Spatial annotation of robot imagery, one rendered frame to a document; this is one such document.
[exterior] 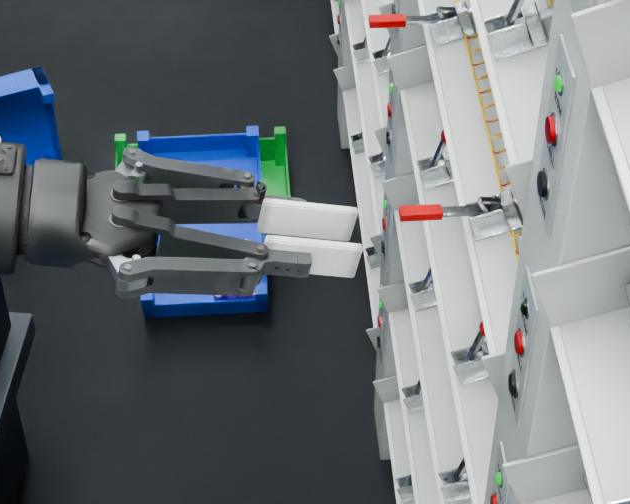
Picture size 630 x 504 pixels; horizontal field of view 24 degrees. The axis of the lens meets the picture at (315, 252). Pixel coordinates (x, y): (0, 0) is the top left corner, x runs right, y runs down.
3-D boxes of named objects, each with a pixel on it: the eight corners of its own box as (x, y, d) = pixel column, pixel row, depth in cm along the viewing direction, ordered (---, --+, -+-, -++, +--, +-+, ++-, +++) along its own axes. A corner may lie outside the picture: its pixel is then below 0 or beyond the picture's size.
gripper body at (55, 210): (25, 213, 96) (165, 227, 98) (33, 130, 102) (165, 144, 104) (18, 290, 101) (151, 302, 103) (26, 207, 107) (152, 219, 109)
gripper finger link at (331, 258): (266, 233, 103) (266, 240, 102) (362, 242, 104) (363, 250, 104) (258, 262, 105) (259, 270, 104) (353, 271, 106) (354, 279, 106)
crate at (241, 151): (268, 312, 236) (268, 294, 229) (143, 318, 235) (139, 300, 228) (259, 147, 248) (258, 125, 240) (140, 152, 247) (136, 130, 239)
